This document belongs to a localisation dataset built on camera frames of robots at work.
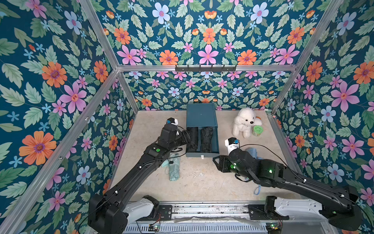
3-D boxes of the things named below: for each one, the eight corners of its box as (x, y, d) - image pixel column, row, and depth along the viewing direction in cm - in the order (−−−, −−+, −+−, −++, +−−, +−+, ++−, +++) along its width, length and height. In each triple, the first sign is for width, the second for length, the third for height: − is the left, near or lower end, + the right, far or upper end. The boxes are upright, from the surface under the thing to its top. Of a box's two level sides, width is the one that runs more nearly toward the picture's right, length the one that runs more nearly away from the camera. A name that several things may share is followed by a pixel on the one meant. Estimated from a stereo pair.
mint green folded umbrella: (168, 181, 86) (166, 178, 82) (171, 157, 96) (169, 153, 92) (178, 181, 86) (177, 178, 82) (180, 157, 96) (179, 153, 92)
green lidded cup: (252, 136, 107) (254, 132, 103) (250, 129, 111) (252, 125, 107) (261, 136, 107) (264, 132, 103) (259, 129, 111) (261, 125, 107)
